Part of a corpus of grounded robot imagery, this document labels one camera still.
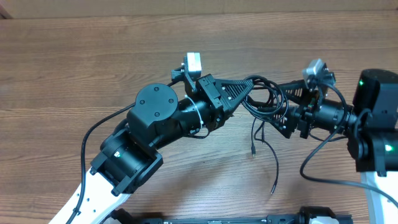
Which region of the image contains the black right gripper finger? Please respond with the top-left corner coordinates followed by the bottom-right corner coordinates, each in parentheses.
top-left (259, 106), bottom-right (300, 139)
top-left (279, 80), bottom-right (311, 101)

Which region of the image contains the black cable bundle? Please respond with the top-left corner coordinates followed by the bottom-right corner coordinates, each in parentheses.
top-left (241, 74), bottom-right (290, 195)

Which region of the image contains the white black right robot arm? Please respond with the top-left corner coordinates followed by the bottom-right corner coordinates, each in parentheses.
top-left (254, 68), bottom-right (397, 223)

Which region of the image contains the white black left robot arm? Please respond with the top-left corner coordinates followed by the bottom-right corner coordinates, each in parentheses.
top-left (51, 61), bottom-right (254, 223)

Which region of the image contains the black right camera cable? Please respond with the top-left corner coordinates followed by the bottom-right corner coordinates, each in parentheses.
top-left (299, 73), bottom-right (398, 209)

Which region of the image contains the black camera cable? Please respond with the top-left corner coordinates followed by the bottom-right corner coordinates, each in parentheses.
top-left (299, 73), bottom-right (398, 209)
top-left (65, 63), bottom-right (190, 224)

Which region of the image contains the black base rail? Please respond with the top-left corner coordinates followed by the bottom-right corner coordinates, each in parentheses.
top-left (106, 206), bottom-right (354, 224)

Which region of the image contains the black left camera cable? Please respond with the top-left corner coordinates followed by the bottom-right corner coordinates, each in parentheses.
top-left (65, 63), bottom-right (190, 224)

